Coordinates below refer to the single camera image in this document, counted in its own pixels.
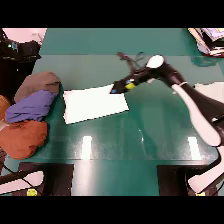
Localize purple garment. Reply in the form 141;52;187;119
4;89;58;124

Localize white T-shirt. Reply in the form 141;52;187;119
62;83;130;125

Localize orange garment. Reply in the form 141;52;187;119
0;119;49;160

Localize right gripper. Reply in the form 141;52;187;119
110;77;138;95

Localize brown garment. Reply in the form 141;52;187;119
14;71;61;103

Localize white garment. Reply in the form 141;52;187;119
194;81;224;105

